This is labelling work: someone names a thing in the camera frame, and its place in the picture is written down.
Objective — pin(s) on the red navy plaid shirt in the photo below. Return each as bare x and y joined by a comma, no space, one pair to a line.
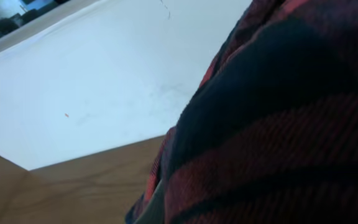
271,134

